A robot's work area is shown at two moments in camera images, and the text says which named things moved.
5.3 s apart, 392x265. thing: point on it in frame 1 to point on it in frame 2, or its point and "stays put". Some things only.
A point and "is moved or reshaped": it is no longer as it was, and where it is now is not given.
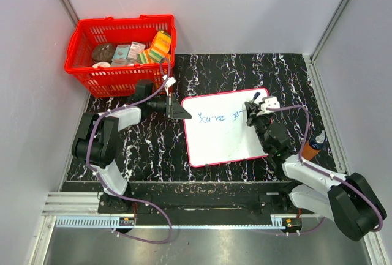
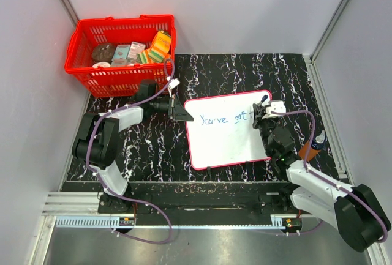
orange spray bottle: [312, 147] stays put
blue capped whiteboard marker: [255, 96] is moved or reshaped
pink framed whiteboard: [218, 131] stays put
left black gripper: [174, 109] stays put
